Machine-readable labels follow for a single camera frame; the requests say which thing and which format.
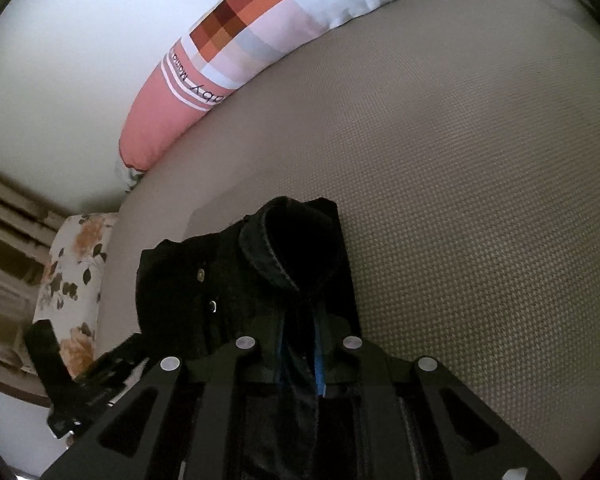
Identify black pants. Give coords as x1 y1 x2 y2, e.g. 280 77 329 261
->
135 196 367 480

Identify pink checkered bolster pillow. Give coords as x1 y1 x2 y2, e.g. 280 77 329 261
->
119 0 498 172

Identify floral bed sheet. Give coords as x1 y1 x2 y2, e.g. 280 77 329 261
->
32 212 119 380

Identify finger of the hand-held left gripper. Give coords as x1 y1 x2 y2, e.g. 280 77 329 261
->
76 335 153 404

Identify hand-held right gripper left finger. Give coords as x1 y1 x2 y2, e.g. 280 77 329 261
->
40 332 287 480

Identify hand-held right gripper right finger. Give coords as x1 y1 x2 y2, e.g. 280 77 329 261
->
314 332 563 480

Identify brown wooden bed frame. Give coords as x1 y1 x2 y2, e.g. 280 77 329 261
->
0 160 68 403

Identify beige woven bed mat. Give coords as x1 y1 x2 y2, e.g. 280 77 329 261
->
92 0 600 480

